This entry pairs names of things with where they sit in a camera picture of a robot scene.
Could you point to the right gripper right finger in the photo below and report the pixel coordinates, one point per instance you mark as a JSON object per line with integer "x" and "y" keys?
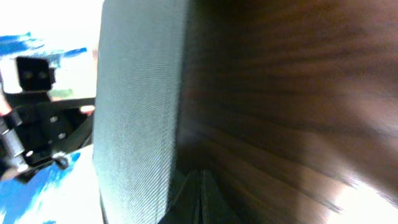
{"x": 214, "y": 209}

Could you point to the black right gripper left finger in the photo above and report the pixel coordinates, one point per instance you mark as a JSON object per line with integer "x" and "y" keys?
{"x": 184, "y": 199}

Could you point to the dark green lidded box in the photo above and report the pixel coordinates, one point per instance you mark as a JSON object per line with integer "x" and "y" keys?
{"x": 140, "y": 56}

